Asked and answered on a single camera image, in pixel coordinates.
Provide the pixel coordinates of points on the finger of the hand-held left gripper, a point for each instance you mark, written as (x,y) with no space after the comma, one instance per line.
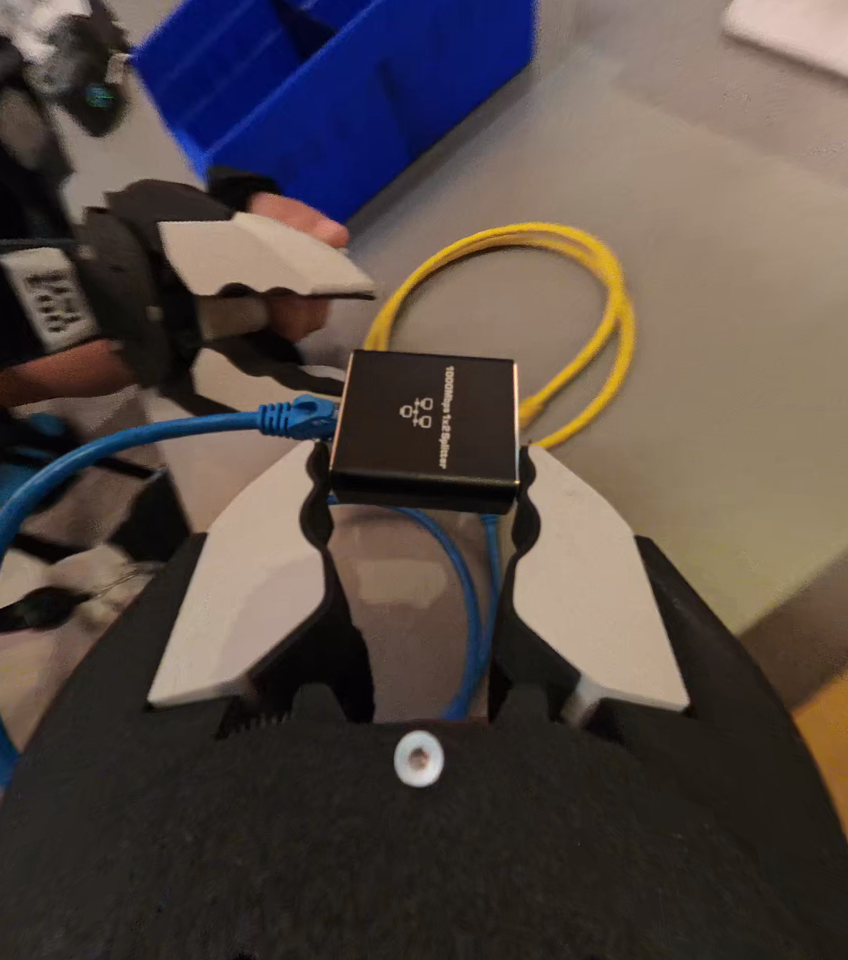
(259,255)
(233,319)

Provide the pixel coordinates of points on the black ethernet splitter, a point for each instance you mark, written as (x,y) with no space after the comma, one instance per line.
(424,420)

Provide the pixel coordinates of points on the white tablet stand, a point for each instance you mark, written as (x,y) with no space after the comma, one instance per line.
(829,37)

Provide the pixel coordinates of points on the person's left hand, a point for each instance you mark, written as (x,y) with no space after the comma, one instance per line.
(296,217)

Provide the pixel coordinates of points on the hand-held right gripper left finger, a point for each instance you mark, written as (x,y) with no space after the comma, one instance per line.
(244,592)

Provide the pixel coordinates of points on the person's left forearm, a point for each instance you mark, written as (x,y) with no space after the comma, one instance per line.
(34,382)

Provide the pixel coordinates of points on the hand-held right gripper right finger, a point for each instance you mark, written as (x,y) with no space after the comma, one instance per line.
(589,592)

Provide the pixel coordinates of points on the blue plastic bin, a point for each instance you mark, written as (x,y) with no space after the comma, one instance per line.
(334,97)

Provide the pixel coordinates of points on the black device green display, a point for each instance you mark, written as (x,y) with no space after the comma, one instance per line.
(98,97)

